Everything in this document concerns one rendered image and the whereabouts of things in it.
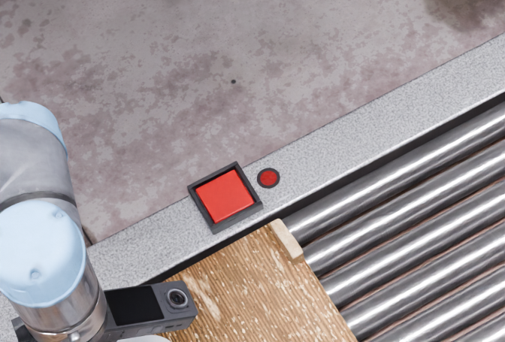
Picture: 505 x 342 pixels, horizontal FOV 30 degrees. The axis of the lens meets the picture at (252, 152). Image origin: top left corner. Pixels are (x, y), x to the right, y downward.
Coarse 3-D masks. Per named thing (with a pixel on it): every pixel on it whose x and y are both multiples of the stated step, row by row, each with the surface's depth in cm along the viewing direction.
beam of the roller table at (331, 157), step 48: (480, 48) 134; (384, 96) 132; (432, 96) 131; (480, 96) 130; (288, 144) 130; (336, 144) 129; (384, 144) 128; (288, 192) 126; (144, 240) 124; (192, 240) 124; (0, 336) 120
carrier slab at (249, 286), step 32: (224, 256) 120; (256, 256) 119; (192, 288) 118; (224, 288) 118; (256, 288) 117; (288, 288) 117; (320, 288) 116; (224, 320) 116; (256, 320) 115; (288, 320) 115; (320, 320) 114
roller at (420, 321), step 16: (496, 272) 117; (464, 288) 117; (480, 288) 116; (496, 288) 116; (448, 304) 115; (464, 304) 115; (480, 304) 115; (496, 304) 116; (416, 320) 115; (432, 320) 114; (448, 320) 114; (464, 320) 115; (384, 336) 115; (400, 336) 114; (416, 336) 114; (432, 336) 114; (448, 336) 115
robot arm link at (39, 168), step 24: (0, 120) 83; (24, 120) 83; (48, 120) 85; (0, 144) 79; (24, 144) 81; (48, 144) 83; (0, 168) 79; (24, 168) 80; (48, 168) 81; (0, 192) 79; (24, 192) 79; (48, 192) 79; (72, 192) 82
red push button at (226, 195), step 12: (216, 180) 126; (228, 180) 126; (240, 180) 126; (204, 192) 125; (216, 192) 125; (228, 192) 125; (240, 192) 125; (204, 204) 125; (216, 204) 124; (228, 204) 124; (240, 204) 124; (216, 216) 123; (228, 216) 123
